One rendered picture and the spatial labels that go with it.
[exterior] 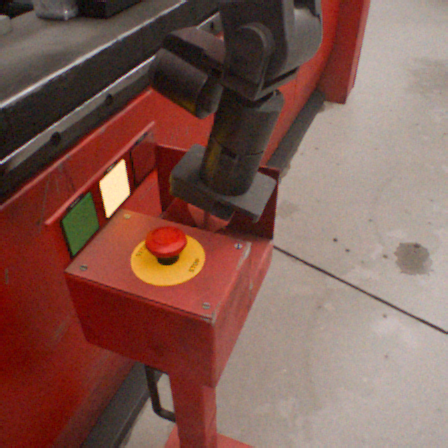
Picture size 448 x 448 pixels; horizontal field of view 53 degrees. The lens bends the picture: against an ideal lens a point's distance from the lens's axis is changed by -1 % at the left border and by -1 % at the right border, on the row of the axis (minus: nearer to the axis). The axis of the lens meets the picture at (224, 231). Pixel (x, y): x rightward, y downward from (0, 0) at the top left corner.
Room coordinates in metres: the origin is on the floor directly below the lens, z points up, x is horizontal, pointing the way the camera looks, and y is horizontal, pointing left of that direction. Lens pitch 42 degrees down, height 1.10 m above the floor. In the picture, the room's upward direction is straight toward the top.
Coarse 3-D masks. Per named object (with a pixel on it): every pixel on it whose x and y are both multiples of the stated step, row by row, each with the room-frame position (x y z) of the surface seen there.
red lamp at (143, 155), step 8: (144, 144) 0.45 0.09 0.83; (152, 144) 0.47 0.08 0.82; (136, 152) 0.43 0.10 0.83; (144, 152) 0.45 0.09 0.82; (152, 152) 0.46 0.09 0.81; (136, 160) 0.43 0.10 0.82; (144, 160) 0.45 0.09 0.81; (152, 160) 0.46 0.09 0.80; (136, 168) 0.43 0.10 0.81; (144, 168) 0.44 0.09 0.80; (152, 168) 0.46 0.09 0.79; (136, 176) 0.43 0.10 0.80; (144, 176) 0.44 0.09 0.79; (136, 184) 0.43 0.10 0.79
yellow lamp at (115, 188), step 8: (120, 168) 0.40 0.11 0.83; (112, 176) 0.39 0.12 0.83; (120, 176) 0.40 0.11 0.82; (104, 184) 0.37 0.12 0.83; (112, 184) 0.38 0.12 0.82; (120, 184) 0.40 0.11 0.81; (128, 184) 0.41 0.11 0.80; (104, 192) 0.37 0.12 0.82; (112, 192) 0.38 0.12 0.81; (120, 192) 0.39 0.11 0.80; (128, 192) 0.41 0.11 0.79; (104, 200) 0.37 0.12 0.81; (112, 200) 0.38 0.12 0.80; (120, 200) 0.39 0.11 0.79; (112, 208) 0.38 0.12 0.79
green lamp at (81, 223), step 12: (84, 204) 0.34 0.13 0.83; (72, 216) 0.32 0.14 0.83; (84, 216) 0.34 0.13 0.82; (96, 216) 0.35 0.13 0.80; (72, 228) 0.32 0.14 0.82; (84, 228) 0.33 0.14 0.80; (96, 228) 0.35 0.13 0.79; (72, 240) 0.31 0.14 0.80; (84, 240) 0.33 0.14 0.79; (72, 252) 0.31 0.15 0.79
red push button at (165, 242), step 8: (152, 232) 0.32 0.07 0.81; (160, 232) 0.32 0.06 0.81; (168, 232) 0.32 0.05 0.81; (176, 232) 0.32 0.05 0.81; (152, 240) 0.31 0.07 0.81; (160, 240) 0.31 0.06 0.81; (168, 240) 0.31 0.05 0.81; (176, 240) 0.31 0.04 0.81; (184, 240) 0.31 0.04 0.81; (152, 248) 0.30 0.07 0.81; (160, 248) 0.30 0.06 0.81; (168, 248) 0.30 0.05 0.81; (176, 248) 0.30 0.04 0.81; (184, 248) 0.31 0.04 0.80; (160, 256) 0.30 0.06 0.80; (168, 256) 0.30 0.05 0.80; (176, 256) 0.31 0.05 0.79; (160, 264) 0.31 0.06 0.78; (168, 264) 0.30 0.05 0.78
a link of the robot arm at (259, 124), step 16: (208, 80) 0.39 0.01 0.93; (208, 96) 0.39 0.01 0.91; (224, 96) 0.38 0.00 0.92; (240, 96) 0.37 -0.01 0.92; (272, 96) 0.38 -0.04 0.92; (208, 112) 0.40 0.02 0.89; (224, 112) 0.37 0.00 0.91; (240, 112) 0.36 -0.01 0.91; (256, 112) 0.36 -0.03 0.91; (272, 112) 0.36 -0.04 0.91; (224, 128) 0.37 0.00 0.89; (240, 128) 0.36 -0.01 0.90; (256, 128) 0.36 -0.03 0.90; (272, 128) 0.37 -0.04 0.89; (224, 144) 0.37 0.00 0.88; (240, 144) 0.36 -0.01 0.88; (256, 144) 0.37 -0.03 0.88
